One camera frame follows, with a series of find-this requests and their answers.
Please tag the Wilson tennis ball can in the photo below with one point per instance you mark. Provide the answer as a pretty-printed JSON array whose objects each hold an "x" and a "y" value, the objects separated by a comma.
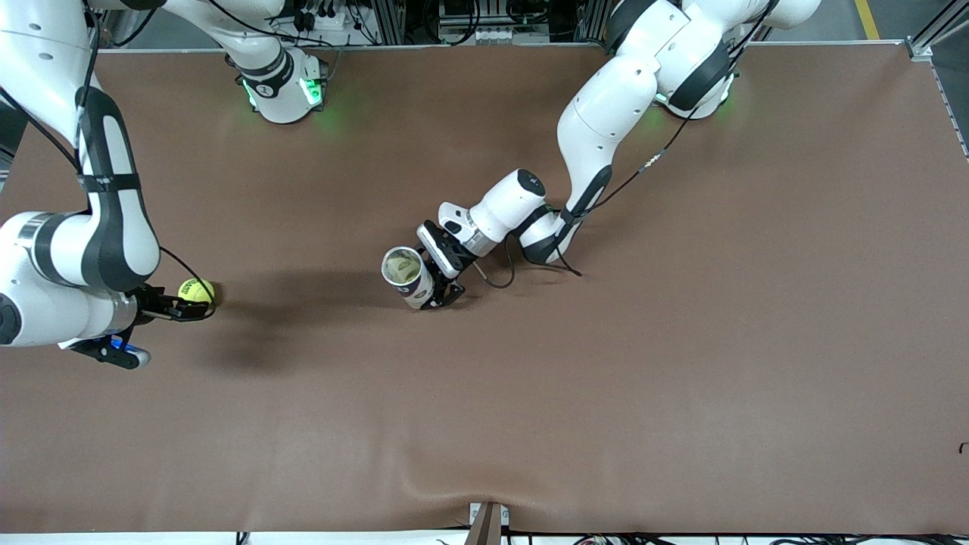
[{"x": 422, "y": 293}]

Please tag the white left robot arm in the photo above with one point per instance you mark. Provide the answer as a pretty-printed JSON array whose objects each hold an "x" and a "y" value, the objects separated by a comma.
[{"x": 606, "y": 121}]

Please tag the white power strip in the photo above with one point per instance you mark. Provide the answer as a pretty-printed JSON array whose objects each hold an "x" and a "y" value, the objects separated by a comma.
[{"x": 325, "y": 21}]

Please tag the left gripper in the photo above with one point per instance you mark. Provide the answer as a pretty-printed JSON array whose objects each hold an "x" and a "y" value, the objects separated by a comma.
[{"x": 433, "y": 263}]

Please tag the aluminium frame rail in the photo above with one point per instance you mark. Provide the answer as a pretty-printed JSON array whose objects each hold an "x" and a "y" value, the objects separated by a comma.
[{"x": 920, "y": 50}]

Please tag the aluminium frame post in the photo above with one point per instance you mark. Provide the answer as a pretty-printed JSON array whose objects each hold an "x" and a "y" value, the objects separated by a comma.
[
  {"x": 593, "y": 19},
  {"x": 390, "y": 19}
]

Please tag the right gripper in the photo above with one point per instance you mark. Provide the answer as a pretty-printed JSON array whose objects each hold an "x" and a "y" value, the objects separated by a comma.
[{"x": 150, "y": 303}]

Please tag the white terminal block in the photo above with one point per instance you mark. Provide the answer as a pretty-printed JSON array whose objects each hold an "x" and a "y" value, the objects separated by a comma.
[{"x": 492, "y": 35}]

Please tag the brown table mat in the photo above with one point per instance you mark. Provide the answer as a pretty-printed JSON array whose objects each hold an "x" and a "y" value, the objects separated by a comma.
[{"x": 484, "y": 416}]

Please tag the camera mount post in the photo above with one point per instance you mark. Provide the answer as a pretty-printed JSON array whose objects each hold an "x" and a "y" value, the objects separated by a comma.
[{"x": 488, "y": 526}]

